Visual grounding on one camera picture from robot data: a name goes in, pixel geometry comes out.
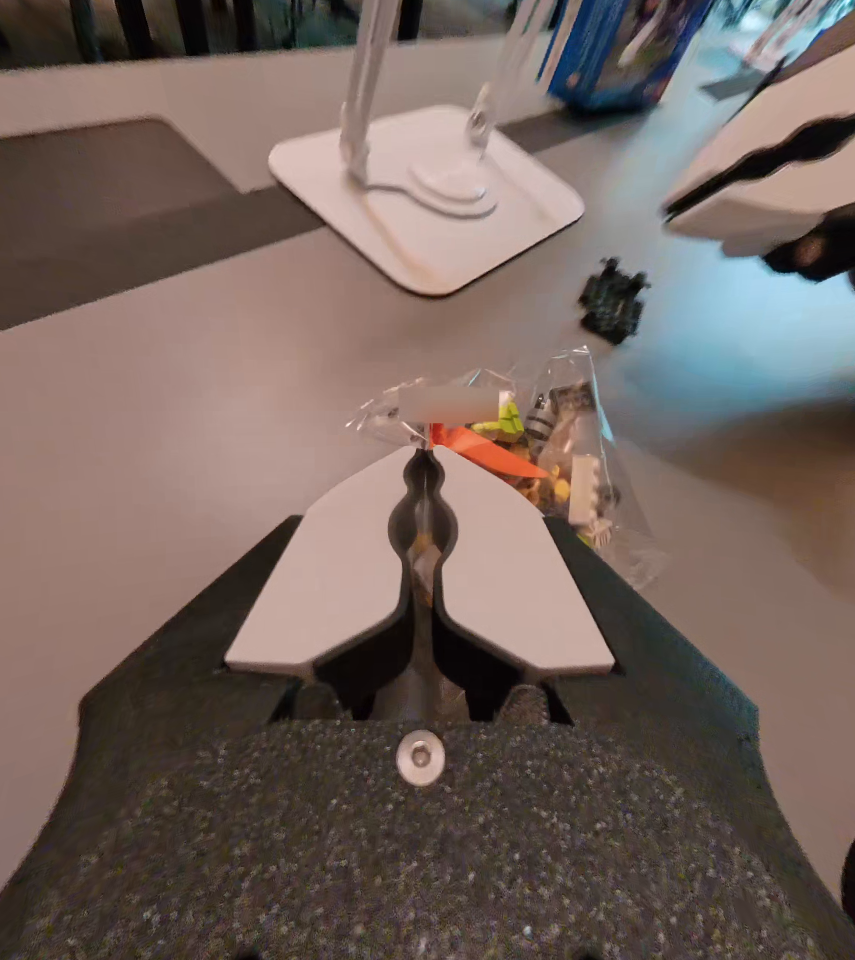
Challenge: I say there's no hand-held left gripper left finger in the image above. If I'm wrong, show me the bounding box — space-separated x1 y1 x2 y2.
225 446 417 676

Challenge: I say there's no blue lego set box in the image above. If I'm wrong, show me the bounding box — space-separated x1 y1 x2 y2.
540 0 717 115

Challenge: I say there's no black lego chassis piece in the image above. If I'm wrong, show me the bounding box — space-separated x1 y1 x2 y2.
578 258 651 343

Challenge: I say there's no clear bag of lego pieces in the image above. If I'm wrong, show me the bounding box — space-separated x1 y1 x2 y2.
345 348 666 706

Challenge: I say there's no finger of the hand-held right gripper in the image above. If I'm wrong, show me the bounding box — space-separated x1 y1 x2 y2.
668 128 855 256
660 30 855 214

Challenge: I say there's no white wire screen stand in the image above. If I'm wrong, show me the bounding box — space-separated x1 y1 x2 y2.
267 0 586 297

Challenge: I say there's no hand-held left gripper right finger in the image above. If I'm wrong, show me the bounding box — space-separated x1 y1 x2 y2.
431 446 618 679

